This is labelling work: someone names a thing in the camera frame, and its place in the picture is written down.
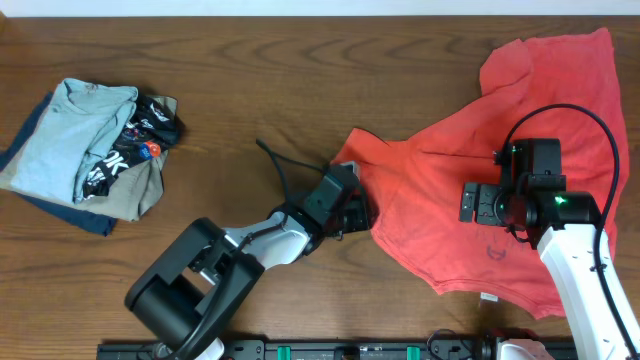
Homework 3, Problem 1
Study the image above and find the red t-shirt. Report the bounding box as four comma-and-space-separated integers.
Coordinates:
337, 28, 630, 319

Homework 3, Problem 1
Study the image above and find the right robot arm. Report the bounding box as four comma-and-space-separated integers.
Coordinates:
459, 139, 639, 359

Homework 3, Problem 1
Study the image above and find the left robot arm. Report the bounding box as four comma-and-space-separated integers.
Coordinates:
125, 188, 371, 359

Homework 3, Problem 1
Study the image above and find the tan folded shirt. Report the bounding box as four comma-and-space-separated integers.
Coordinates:
0, 94, 179, 223

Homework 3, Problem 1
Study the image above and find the black printed folded shirt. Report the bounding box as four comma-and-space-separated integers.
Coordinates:
82, 95, 181, 199

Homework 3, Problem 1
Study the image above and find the navy folded shirt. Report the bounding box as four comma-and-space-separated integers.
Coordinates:
1, 92, 117, 236

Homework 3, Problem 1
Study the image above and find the light blue folded shirt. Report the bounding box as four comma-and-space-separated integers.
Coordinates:
8, 78, 138, 204

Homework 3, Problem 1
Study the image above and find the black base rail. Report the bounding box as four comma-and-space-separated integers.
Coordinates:
95, 335, 581, 360

